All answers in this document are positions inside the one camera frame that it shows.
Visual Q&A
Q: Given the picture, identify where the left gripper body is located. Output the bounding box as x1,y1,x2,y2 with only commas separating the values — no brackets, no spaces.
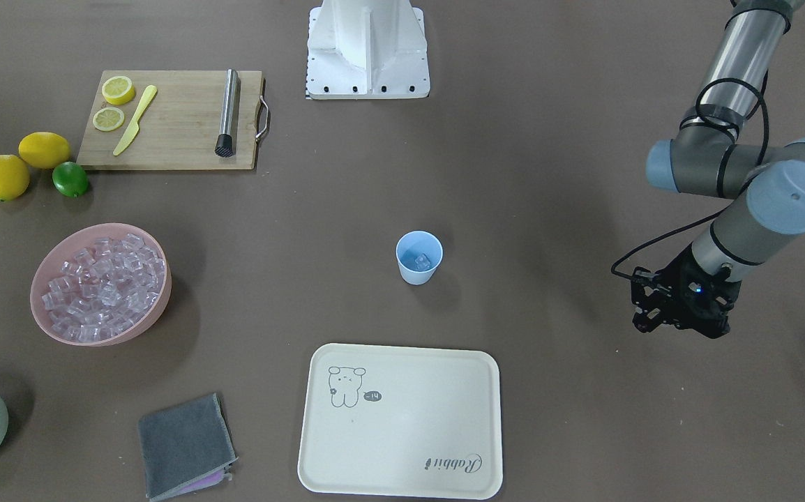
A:
672,251,735,339

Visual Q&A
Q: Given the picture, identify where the clear ice cube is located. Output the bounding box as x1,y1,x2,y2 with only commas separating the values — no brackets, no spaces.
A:
405,253,433,273

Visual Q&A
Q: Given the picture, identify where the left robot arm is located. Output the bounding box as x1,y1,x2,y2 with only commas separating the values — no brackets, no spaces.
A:
630,1,805,339

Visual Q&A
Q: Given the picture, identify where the light blue cup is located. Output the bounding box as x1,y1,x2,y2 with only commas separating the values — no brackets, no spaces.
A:
396,231,444,286

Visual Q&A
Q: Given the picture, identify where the whole yellow lemon upper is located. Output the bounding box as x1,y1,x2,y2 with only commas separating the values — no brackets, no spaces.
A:
0,155,30,202

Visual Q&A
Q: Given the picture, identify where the whole yellow lemon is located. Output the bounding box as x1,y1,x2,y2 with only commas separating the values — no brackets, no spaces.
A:
19,132,71,169
0,155,30,202

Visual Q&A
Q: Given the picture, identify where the whole yellow lemon lower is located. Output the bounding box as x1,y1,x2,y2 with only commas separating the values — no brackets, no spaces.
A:
19,132,71,169

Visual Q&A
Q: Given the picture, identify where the green lime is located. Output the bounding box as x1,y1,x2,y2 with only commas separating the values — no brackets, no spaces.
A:
52,161,90,197

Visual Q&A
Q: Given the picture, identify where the pink bowl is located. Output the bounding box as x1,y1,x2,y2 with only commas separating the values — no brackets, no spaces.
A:
29,223,171,347

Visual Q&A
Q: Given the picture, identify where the lemon slice upper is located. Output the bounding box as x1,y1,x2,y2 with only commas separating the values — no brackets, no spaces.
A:
92,106,126,132

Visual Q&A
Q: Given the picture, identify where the lemon slice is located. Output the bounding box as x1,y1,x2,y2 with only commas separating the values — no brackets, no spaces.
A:
100,75,137,106
92,106,126,132

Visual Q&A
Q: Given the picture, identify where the yellow plastic knife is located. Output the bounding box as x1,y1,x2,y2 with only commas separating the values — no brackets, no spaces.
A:
112,85,159,157

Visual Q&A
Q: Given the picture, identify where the lemon slice lower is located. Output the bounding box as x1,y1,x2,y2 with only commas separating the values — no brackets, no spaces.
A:
100,75,137,106

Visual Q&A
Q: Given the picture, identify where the bamboo cutting board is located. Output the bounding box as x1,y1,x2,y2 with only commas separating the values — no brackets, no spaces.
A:
77,70,269,171

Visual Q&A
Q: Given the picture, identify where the steel muddler black tip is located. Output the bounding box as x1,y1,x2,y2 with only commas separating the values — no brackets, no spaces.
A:
214,68,240,158

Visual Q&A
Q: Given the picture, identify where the grey folded cloth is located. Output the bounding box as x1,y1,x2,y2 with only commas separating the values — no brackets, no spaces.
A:
137,392,237,501

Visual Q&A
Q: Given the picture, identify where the cream rabbit serving tray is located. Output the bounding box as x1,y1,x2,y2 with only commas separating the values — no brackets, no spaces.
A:
297,343,504,500

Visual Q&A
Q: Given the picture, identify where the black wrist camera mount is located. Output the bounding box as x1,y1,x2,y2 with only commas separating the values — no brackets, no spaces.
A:
630,267,679,330

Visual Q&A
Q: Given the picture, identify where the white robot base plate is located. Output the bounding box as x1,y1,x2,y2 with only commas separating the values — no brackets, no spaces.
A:
305,1,431,100

